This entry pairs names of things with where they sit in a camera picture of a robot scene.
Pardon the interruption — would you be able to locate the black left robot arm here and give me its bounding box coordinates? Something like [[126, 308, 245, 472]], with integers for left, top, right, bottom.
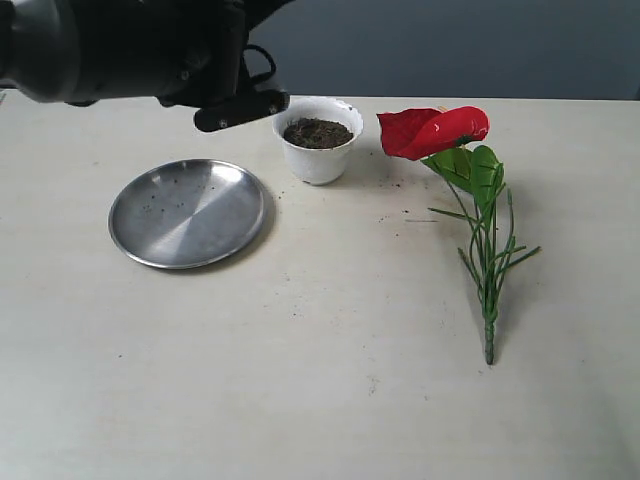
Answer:
[[1, 0, 285, 108]]

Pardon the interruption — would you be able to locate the red artificial anthurium flower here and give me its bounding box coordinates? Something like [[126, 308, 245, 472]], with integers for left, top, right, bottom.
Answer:
[[376, 106, 541, 366]]

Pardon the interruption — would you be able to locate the round stainless steel plate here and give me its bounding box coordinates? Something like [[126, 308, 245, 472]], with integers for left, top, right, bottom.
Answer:
[[108, 159, 269, 270]]

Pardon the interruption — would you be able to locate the white plastic flower pot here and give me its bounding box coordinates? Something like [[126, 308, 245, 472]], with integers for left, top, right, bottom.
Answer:
[[272, 96, 364, 186]]

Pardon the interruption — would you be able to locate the dark soil in pot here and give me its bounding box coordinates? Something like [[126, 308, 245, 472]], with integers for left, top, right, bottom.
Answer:
[[283, 118, 354, 150]]

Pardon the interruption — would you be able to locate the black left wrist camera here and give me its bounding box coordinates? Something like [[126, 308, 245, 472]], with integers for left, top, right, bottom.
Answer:
[[193, 89, 290, 133]]

